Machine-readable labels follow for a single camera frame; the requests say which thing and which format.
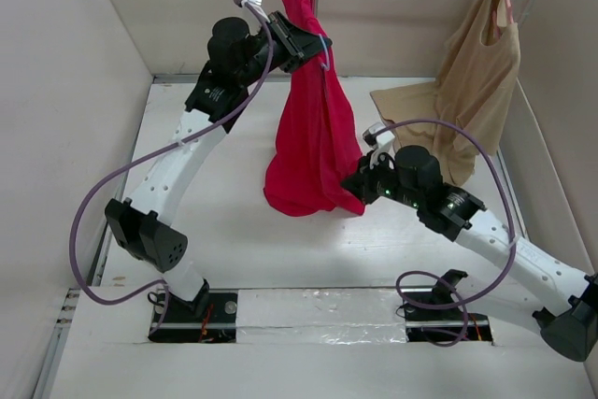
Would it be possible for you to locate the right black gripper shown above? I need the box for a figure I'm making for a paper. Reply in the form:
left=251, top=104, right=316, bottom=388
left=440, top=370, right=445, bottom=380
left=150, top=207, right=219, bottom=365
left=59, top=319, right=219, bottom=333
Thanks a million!
left=340, top=150, right=422, bottom=209

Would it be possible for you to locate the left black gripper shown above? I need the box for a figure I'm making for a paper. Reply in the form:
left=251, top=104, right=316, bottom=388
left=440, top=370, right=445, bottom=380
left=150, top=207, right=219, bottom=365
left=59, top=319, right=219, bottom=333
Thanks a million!
left=235, top=10, right=330, bottom=87

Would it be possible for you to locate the red t-shirt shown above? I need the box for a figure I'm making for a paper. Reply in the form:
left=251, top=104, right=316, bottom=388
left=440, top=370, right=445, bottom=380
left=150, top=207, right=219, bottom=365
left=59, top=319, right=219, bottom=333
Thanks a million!
left=263, top=0, right=364, bottom=217

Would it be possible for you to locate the blue wire hanger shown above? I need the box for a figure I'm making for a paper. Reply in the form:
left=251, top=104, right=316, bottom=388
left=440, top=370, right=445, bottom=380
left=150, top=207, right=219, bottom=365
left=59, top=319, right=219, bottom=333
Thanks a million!
left=319, top=34, right=332, bottom=72

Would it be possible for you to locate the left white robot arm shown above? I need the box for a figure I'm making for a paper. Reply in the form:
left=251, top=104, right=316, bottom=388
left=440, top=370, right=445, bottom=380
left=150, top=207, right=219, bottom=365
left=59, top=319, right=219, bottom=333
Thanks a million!
left=105, top=11, right=332, bottom=321

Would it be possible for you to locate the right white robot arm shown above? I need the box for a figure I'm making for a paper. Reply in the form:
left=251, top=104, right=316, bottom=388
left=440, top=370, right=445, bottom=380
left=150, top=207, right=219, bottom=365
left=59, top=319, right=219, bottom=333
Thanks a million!
left=341, top=146, right=597, bottom=362

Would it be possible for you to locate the pink hanger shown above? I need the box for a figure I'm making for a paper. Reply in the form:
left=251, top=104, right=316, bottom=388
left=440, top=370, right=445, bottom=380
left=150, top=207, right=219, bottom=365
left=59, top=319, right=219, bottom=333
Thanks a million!
left=490, top=0, right=515, bottom=41

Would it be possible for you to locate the beige tank top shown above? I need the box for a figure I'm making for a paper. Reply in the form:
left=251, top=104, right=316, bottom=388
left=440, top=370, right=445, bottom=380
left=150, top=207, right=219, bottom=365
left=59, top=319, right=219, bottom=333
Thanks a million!
left=370, top=0, right=520, bottom=186

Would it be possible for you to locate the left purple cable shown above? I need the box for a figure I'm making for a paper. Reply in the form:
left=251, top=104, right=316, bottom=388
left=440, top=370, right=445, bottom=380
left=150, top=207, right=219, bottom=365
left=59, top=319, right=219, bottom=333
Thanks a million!
left=68, top=0, right=277, bottom=339

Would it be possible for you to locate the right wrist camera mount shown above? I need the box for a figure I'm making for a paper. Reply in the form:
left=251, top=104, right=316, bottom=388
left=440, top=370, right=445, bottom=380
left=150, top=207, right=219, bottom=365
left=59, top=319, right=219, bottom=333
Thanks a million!
left=363, top=122, right=395, bottom=169

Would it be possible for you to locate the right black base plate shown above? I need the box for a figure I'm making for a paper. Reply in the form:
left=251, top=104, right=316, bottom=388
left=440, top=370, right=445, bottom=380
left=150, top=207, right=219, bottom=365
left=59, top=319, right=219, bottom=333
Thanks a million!
left=395, top=301, right=493, bottom=344

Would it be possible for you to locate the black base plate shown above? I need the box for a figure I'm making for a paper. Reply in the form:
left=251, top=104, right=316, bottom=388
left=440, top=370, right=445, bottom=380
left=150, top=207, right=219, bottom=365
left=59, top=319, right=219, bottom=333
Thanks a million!
left=395, top=301, right=493, bottom=344
left=148, top=290, right=238, bottom=344

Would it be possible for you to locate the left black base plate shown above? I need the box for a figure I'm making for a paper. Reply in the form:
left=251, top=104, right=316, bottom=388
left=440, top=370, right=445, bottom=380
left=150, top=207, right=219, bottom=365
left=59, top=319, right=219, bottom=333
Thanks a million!
left=148, top=290, right=238, bottom=344

